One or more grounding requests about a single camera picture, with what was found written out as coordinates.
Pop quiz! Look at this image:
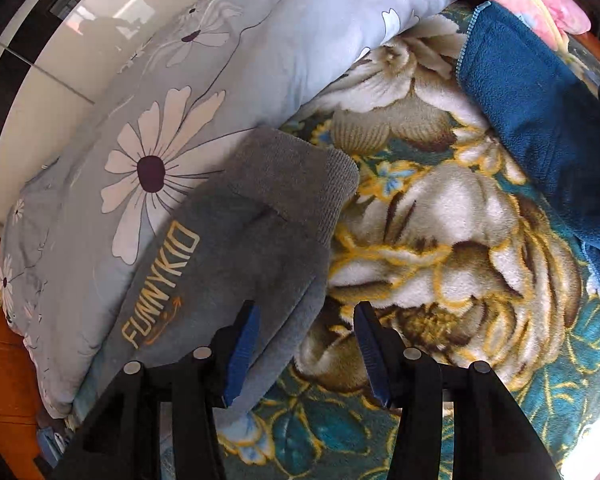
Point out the white wardrobe with black stripe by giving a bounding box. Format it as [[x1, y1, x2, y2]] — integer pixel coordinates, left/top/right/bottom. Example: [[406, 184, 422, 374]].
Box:
[[0, 0, 231, 221]]

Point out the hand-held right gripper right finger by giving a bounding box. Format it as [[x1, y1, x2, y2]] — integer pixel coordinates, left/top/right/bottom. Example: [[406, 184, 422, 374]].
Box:
[[353, 301, 563, 480]]

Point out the pink quilted blanket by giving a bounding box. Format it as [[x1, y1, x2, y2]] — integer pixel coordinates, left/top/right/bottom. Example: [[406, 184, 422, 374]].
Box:
[[390, 0, 593, 51]]

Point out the blue fleece jacket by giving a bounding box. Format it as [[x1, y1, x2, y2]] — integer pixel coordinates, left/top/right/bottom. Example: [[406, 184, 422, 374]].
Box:
[[455, 1, 600, 306]]

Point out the teal floral plush blanket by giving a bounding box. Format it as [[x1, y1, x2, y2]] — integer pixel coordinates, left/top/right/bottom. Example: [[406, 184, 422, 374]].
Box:
[[217, 2, 600, 480]]

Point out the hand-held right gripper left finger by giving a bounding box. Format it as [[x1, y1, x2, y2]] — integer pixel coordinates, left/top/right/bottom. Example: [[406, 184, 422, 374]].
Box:
[[50, 301, 262, 480]]

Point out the grey sweatshirt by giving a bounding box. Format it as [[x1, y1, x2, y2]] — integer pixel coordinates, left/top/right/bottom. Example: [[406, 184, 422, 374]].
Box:
[[82, 126, 361, 421]]

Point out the grey daisy print duvet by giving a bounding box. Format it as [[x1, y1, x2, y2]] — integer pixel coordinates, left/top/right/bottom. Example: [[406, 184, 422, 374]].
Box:
[[0, 0, 463, 406]]

